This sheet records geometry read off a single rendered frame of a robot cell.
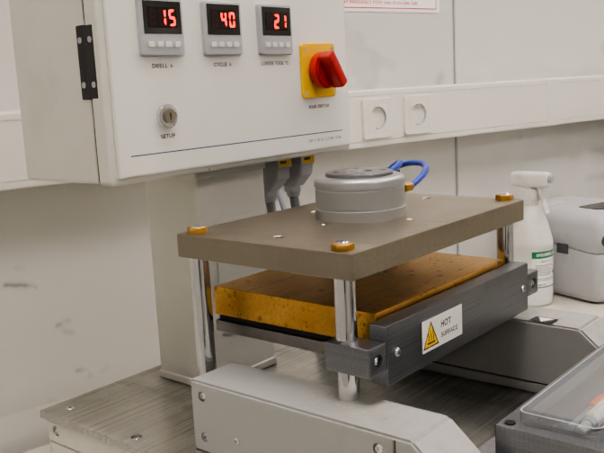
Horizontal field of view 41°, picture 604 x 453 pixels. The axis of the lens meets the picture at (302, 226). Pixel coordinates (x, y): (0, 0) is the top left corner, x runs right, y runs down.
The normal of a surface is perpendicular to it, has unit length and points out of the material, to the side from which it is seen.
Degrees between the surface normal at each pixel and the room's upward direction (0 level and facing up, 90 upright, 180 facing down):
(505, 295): 90
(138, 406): 0
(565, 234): 85
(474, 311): 90
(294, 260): 90
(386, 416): 0
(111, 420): 0
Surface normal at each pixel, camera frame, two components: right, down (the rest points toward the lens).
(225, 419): -0.64, 0.16
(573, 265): -0.84, 0.15
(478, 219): 0.77, 0.07
